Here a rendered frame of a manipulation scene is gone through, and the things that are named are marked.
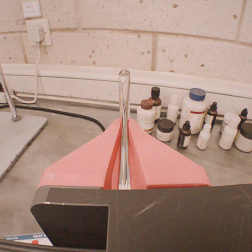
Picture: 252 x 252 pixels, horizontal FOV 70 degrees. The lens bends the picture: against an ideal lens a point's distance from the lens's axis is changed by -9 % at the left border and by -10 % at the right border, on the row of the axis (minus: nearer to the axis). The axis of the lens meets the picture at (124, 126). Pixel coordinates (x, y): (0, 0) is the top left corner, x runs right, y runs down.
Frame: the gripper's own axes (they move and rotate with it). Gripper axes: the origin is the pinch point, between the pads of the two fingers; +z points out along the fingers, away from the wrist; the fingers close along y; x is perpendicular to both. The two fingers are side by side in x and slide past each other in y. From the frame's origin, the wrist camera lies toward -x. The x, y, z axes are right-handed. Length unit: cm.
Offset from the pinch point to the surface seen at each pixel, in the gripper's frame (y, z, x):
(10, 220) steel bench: 21.4, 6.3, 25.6
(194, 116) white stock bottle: -17.5, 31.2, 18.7
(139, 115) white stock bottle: -3.7, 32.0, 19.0
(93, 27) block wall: 9, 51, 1
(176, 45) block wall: -14.5, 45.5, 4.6
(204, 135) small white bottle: -18.9, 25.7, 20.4
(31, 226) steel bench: 16.9, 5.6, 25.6
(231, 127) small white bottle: -25.3, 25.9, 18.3
